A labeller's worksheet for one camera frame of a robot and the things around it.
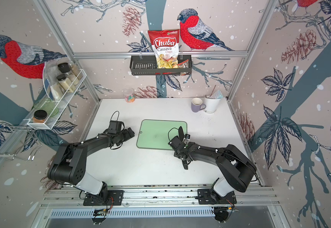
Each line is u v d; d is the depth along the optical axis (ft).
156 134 3.21
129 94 3.87
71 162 1.52
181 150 2.21
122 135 2.73
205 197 2.39
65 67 2.57
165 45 2.62
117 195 2.44
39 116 1.96
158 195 2.48
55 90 2.32
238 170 1.44
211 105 3.41
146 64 3.11
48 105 2.18
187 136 2.68
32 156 2.01
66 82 2.50
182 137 3.21
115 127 2.49
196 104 3.43
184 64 2.81
